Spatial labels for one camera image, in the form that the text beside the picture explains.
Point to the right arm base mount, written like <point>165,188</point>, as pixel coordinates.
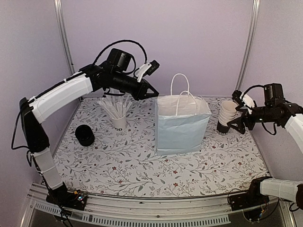
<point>246,200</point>

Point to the aluminium frame post right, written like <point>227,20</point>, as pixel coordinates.
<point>249,43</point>

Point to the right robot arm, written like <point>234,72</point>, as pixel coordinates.
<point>280,112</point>

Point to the stack of paper cups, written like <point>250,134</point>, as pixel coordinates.
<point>226,114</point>

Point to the aluminium frame post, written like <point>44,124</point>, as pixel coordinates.
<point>63,34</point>
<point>249,43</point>

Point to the aluminium table front rail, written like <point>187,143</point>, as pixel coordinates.
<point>117,211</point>

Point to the aluminium frame post left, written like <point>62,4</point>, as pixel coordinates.
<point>63,34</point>

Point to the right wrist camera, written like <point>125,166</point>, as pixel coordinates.
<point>241,98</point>

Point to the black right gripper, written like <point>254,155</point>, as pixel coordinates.
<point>245,117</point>

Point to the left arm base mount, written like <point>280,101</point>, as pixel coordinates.
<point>75,200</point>

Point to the stack of black lids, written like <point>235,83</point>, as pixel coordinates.
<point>84,135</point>

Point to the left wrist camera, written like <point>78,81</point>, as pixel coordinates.
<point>146,69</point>

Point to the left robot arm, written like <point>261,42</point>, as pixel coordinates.
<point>112,73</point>

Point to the light blue paper bag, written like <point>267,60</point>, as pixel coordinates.
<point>180,122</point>

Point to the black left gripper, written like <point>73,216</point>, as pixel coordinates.
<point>140,93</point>

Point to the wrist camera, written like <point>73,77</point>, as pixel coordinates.
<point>146,69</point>
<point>241,98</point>

